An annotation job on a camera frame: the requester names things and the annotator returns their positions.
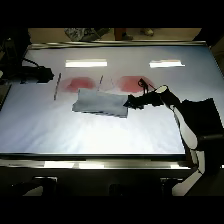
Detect light blue T-shirt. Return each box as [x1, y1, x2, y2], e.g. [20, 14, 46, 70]
[71, 87, 130, 119]

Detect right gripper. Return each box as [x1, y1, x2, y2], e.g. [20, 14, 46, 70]
[123, 93, 150, 111]

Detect black cable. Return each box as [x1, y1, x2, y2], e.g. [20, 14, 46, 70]
[21, 57, 43, 71]

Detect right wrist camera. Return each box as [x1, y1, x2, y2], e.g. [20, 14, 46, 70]
[137, 77, 157, 97]

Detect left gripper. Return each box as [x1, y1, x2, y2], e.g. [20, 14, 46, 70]
[36, 65, 55, 84]

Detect person's legs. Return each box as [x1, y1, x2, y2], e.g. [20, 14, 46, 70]
[113, 28, 156, 41]

